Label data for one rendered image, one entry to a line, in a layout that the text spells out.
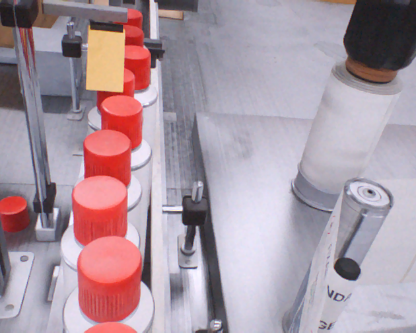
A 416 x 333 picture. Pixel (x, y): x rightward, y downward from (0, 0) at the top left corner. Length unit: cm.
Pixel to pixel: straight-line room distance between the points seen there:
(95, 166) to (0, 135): 48
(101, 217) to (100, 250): 3
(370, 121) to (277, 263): 20
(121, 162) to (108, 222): 5
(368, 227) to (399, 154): 46
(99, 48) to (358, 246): 27
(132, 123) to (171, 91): 57
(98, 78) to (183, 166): 35
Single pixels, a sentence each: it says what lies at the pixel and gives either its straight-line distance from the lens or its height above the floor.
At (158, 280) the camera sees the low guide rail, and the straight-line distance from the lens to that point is 44.
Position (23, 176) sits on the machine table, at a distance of 69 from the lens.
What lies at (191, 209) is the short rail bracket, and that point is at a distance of 50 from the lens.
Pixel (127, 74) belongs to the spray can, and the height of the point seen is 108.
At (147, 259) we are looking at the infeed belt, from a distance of 50.
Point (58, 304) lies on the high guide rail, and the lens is 37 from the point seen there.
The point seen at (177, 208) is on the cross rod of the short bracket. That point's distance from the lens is 52.
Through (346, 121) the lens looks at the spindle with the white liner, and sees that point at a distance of 54.
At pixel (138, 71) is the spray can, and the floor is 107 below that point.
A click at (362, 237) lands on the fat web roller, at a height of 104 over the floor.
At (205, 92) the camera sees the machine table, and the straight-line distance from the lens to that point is 93.
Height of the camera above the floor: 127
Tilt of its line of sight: 38 degrees down
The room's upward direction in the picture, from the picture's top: 10 degrees clockwise
